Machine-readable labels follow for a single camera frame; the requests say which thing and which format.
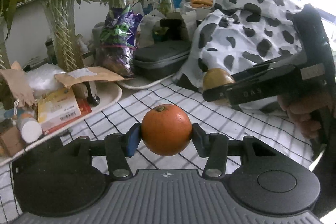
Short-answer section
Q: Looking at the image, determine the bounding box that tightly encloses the yellow passion fruit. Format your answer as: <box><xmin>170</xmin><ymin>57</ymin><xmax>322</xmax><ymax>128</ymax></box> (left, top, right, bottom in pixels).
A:
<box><xmin>203</xmin><ymin>68</ymin><xmax>235</xmax><ymax>106</ymax></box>

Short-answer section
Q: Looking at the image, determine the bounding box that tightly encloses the purple snack bag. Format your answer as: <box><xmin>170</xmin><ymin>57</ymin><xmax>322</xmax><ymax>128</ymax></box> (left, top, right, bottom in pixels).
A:
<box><xmin>95</xmin><ymin>5</ymin><xmax>142</xmax><ymax>79</ymax></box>

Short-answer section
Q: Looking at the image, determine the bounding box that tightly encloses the white cylindrical jar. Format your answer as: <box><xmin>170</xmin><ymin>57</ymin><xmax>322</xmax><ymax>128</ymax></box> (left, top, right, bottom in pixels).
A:
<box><xmin>16</xmin><ymin>113</ymin><xmax>42</xmax><ymax>144</ymax></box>

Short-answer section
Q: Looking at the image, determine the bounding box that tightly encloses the right hand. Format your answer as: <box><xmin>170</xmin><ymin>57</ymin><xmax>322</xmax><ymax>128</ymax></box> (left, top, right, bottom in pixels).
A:
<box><xmin>277</xmin><ymin>91</ymin><xmax>331</xmax><ymax>139</ymax></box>

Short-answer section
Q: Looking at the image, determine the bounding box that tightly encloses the brown paper envelope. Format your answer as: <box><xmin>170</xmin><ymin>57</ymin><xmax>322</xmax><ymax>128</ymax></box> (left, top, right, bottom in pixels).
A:
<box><xmin>55</xmin><ymin>67</ymin><xmax>125</xmax><ymax>88</ymax></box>

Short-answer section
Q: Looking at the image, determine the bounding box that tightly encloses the crumpled brown paper bag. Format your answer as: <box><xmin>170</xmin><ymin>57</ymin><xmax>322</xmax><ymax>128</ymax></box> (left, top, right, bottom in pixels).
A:
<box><xmin>1</xmin><ymin>61</ymin><xmax>35</xmax><ymax>110</ymax></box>

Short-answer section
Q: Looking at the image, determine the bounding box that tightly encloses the black zipper case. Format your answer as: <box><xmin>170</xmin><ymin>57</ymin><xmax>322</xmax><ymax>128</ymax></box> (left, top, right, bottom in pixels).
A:
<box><xmin>133</xmin><ymin>40</ymin><xmax>191</xmax><ymax>81</ymax></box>

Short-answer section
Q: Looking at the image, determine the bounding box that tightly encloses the orange fruit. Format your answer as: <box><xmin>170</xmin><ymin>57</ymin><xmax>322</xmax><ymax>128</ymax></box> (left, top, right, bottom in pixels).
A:
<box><xmin>141</xmin><ymin>104</ymin><xmax>192</xmax><ymax>156</ymax></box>

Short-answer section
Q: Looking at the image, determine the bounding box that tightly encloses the white tray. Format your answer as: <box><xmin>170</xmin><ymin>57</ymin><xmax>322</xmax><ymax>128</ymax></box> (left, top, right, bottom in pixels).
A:
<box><xmin>0</xmin><ymin>80</ymin><xmax>124</xmax><ymax>167</ymax></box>

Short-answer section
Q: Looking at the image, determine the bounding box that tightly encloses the yellow cardboard box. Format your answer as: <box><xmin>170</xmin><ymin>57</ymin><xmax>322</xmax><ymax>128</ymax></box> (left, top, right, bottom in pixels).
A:
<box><xmin>38</xmin><ymin>88</ymin><xmax>81</xmax><ymax>133</ymax></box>

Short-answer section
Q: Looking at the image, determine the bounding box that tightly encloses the cow print cloth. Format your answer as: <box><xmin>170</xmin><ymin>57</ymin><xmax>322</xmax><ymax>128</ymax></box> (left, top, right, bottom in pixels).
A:
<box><xmin>173</xmin><ymin>0</ymin><xmax>306</xmax><ymax>92</ymax></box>

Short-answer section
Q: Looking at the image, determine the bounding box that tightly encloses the small brown box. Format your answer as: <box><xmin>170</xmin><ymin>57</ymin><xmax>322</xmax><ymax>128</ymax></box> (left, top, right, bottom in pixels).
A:
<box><xmin>0</xmin><ymin>126</ymin><xmax>26</xmax><ymax>157</ymax></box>

